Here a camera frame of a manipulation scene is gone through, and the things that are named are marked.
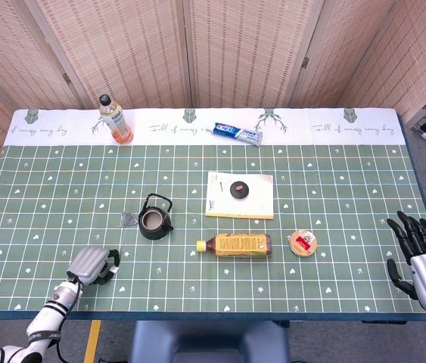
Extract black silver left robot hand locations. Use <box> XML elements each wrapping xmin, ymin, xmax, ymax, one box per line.
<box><xmin>66</xmin><ymin>246</ymin><xmax>122</xmax><ymax>287</ymax></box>

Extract grey tea bag with string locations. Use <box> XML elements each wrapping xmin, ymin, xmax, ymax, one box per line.
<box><xmin>109</xmin><ymin>212</ymin><xmax>138</xmax><ymax>274</ymax></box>

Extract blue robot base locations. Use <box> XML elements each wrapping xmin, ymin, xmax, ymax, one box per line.
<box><xmin>128</xmin><ymin>320</ymin><xmax>291</xmax><ymax>363</ymax></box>

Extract black cast iron teapot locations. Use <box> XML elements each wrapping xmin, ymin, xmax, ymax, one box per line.
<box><xmin>138</xmin><ymin>193</ymin><xmax>175</xmax><ymax>240</ymax></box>

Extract tea bottle with yellow label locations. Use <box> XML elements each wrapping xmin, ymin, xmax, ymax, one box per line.
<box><xmin>196</xmin><ymin>232</ymin><xmax>272</xmax><ymax>259</ymax></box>

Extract black teapot lid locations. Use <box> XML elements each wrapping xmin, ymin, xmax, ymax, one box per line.
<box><xmin>229</xmin><ymin>181</ymin><xmax>251</xmax><ymax>199</ymax></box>

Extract green grid tablecloth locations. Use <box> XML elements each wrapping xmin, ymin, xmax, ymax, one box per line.
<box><xmin>0</xmin><ymin>107</ymin><xmax>426</xmax><ymax>315</ymax></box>

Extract round metal tin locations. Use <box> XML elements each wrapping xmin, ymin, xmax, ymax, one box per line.
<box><xmin>289</xmin><ymin>228</ymin><xmax>318</xmax><ymax>257</ymax></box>

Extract orange juice bottle black cap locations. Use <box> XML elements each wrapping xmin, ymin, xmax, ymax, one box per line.
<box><xmin>98</xmin><ymin>94</ymin><xmax>134</xmax><ymax>145</ymax></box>

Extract white notebook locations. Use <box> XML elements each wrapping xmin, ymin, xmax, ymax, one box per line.
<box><xmin>204</xmin><ymin>171</ymin><xmax>275</xmax><ymax>221</ymax></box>

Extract blue white toothpaste tube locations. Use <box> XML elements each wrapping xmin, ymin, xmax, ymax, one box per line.
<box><xmin>213</xmin><ymin>121</ymin><xmax>264</xmax><ymax>147</ymax></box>

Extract woven folding screen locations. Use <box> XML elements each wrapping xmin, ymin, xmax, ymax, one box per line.
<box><xmin>0</xmin><ymin>0</ymin><xmax>426</xmax><ymax>213</ymax></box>

